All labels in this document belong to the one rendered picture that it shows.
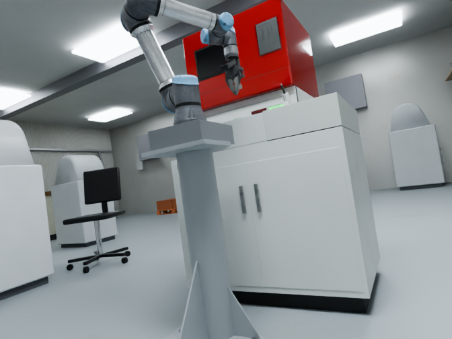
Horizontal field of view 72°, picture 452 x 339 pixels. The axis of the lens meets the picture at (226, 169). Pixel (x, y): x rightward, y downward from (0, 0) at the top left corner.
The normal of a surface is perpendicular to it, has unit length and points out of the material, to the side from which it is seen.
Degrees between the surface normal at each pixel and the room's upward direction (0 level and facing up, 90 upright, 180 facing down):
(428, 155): 90
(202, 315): 90
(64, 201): 90
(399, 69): 90
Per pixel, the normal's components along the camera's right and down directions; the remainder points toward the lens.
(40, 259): 0.88, -0.15
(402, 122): -0.53, 0.04
